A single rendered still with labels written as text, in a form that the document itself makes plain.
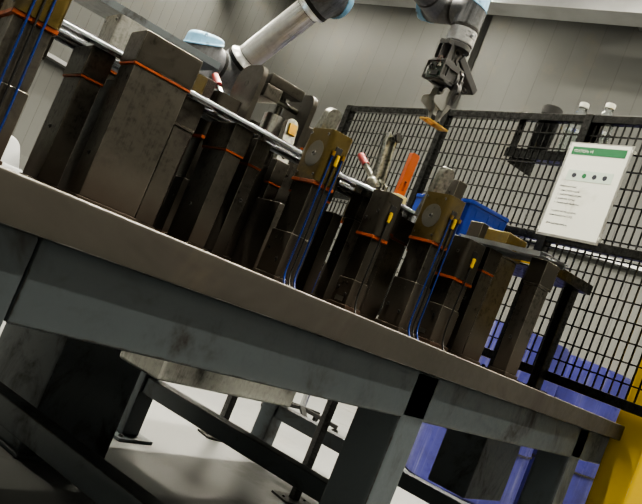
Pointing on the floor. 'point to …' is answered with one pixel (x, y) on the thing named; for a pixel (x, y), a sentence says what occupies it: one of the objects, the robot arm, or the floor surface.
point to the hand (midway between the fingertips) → (435, 118)
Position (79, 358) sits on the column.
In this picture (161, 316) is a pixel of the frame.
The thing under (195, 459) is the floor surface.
